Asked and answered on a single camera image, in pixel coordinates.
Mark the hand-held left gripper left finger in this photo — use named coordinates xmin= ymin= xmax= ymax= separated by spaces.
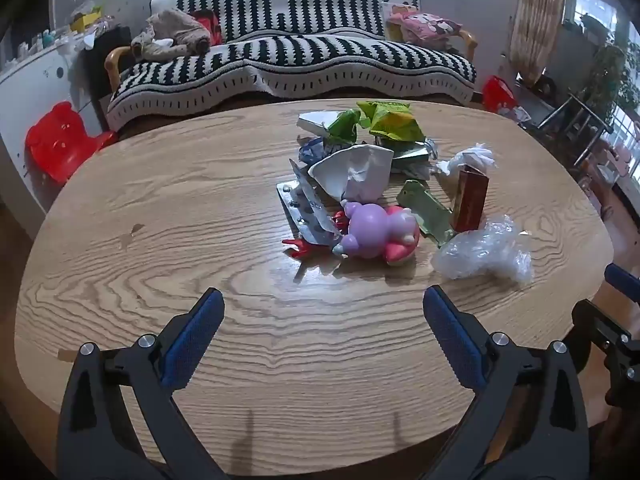
xmin=56 ymin=287 xmax=226 ymax=480

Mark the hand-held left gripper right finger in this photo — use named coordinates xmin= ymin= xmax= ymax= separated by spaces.
xmin=422 ymin=285 xmax=592 ymax=480

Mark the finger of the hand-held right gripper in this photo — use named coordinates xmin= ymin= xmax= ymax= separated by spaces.
xmin=571 ymin=299 xmax=640 ymax=368
xmin=604 ymin=262 xmax=640 ymax=306

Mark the clear plastic bag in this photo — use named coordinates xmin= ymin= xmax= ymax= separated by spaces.
xmin=432 ymin=215 xmax=535 ymax=286

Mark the green gold carton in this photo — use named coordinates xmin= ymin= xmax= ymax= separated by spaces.
xmin=397 ymin=179 xmax=456 ymax=248

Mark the red brown small box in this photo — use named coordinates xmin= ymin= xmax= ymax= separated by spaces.
xmin=450 ymin=164 xmax=490 ymax=233

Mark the white tissue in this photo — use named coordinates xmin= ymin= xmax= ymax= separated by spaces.
xmin=435 ymin=142 xmax=496 ymax=176

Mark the purple pig toy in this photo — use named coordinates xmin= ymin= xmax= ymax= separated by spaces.
xmin=332 ymin=200 xmax=421 ymax=265

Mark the red plastic toy piece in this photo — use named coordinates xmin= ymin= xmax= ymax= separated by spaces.
xmin=281 ymin=210 xmax=351 ymax=261

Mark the silver blister pack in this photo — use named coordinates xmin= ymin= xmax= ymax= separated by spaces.
xmin=290 ymin=159 xmax=346 ymax=247
xmin=276 ymin=182 xmax=313 ymax=226

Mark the silver green carton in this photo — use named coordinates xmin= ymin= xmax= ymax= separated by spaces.
xmin=392 ymin=140 xmax=436 ymax=181

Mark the white crumpled paper box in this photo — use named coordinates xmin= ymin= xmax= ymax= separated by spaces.
xmin=307 ymin=144 xmax=396 ymax=202

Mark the green potted plant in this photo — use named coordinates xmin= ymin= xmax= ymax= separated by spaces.
xmin=582 ymin=42 xmax=640 ymax=111

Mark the blue white crumpled wrapper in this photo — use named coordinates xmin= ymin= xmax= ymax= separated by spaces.
xmin=297 ymin=137 xmax=341 ymax=166

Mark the red plastic bag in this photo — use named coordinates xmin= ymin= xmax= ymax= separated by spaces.
xmin=481 ymin=76 xmax=521 ymax=113

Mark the yellow green snack bag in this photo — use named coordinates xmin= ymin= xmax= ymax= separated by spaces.
xmin=356 ymin=100 xmax=426 ymax=143

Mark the green crumpled wrapper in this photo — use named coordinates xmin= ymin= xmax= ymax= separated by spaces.
xmin=327 ymin=109 xmax=373 ymax=143

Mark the red plastic bear stool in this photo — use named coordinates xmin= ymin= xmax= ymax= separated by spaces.
xmin=25 ymin=101 xmax=117 ymax=184

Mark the white flat carton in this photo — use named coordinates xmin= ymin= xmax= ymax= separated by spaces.
xmin=297 ymin=111 xmax=346 ymax=138

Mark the white cabinet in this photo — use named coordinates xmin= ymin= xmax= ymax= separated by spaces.
xmin=0 ymin=35 xmax=101 ymax=223

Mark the black white striped sofa blanket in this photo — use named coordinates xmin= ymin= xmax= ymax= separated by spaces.
xmin=107 ymin=0 xmax=476 ymax=131

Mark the brown crumpled cloth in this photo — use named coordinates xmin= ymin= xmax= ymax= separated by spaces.
xmin=131 ymin=8 xmax=213 ymax=63

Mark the red patterned cloth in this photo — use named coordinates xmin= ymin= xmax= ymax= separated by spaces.
xmin=192 ymin=10 xmax=222 ymax=43

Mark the pink cartoon pillow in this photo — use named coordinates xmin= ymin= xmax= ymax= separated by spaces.
xmin=387 ymin=4 xmax=466 ymax=51

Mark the yellow box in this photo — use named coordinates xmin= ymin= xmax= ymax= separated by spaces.
xmin=70 ymin=7 xmax=103 ymax=32

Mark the black white striped sofa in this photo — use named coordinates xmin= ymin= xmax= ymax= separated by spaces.
xmin=104 ymin=0 xmax=478 ymax=133

